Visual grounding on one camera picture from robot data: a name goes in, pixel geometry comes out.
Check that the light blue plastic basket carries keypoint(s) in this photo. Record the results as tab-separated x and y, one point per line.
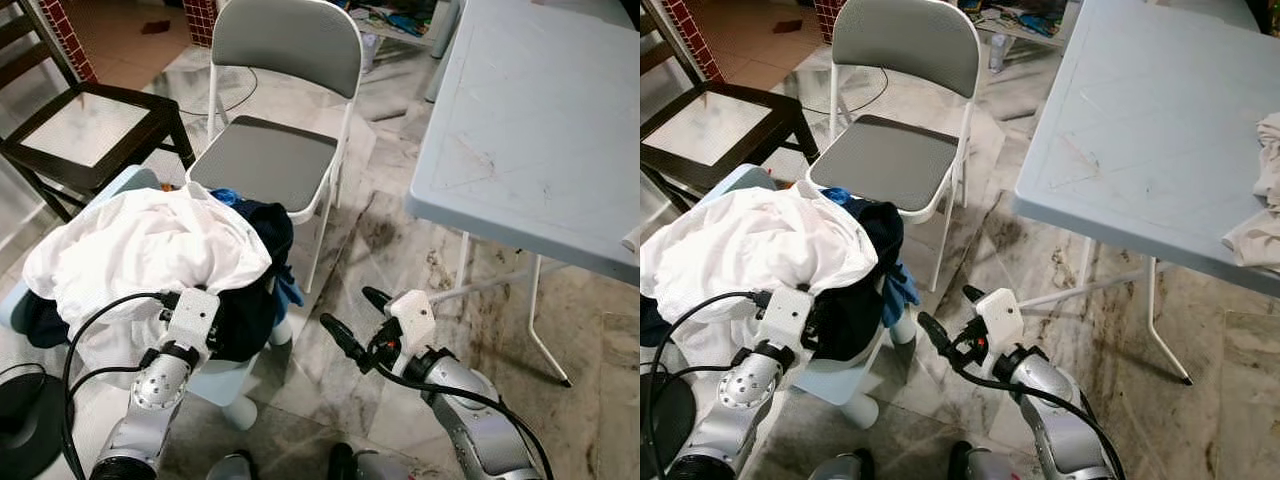
215	385
835	380

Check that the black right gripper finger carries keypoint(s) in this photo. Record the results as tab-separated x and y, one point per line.
940	337
345	340
377	299
974	295

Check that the dark navy garment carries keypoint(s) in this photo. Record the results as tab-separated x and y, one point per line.
250	300
860	300

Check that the robot left leg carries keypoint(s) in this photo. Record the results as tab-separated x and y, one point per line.
232	468
838	468

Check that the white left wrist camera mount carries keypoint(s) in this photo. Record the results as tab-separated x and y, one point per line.
785	315
195	315

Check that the grey-blue folding table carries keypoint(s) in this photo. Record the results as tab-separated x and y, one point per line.
540	120
1150	120

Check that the grey folding chair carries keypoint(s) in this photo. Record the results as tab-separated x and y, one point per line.
270	160
885	160

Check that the dark wooden side table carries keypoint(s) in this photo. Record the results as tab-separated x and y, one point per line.
715	130
90	130

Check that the bright white garment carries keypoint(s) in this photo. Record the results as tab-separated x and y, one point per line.
760	245
150	245

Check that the black round stand base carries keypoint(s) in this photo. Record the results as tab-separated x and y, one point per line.
665	430
30	430

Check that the cream white garment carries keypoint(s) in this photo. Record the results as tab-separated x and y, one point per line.
1260	235

